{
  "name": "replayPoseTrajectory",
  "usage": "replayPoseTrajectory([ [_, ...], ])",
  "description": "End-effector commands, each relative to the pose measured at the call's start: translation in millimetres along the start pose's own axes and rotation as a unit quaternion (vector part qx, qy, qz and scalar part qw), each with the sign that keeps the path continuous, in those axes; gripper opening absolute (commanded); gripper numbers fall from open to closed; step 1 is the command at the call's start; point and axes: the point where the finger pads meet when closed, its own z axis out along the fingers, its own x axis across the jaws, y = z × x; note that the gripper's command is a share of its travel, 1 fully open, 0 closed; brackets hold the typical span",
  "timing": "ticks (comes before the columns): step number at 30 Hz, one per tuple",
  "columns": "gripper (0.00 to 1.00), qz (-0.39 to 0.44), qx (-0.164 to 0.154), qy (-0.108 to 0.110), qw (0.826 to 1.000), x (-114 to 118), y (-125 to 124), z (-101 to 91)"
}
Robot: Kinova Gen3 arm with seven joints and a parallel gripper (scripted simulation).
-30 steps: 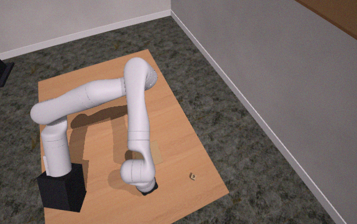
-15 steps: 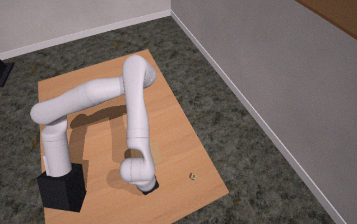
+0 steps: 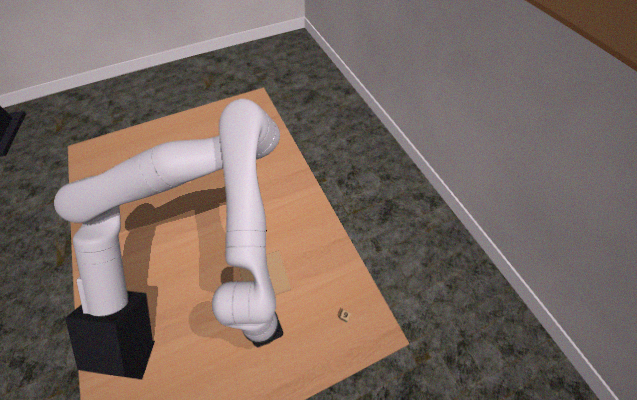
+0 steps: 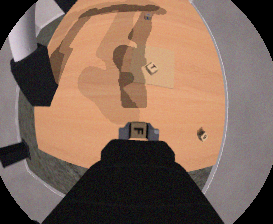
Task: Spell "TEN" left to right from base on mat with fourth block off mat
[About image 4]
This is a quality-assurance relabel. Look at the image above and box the tan square mat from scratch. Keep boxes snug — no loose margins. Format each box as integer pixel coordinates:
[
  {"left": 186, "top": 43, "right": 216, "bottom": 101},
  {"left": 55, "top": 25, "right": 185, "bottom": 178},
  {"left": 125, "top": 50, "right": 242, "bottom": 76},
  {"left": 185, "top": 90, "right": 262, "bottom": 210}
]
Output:
[{"left": 127, "top": 44, "right": 175, "bottom": 89}]

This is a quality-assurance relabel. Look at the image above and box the beige letter block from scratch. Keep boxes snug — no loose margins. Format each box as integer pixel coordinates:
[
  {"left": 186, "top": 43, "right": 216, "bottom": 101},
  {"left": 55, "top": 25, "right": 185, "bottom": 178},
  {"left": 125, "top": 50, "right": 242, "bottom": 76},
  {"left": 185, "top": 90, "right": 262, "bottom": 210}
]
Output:
[
  {"left": 146, "top": 62, "right": 159, "bottom": 76},
  {"left": 145, "top": 13, "right": 152, "bottom": 20},
  {"left": 197, "top": 131, "right": 208, "bottom": 142},
  {"left": 131, "top": 121, "right": 147, "bottom": 139}
]

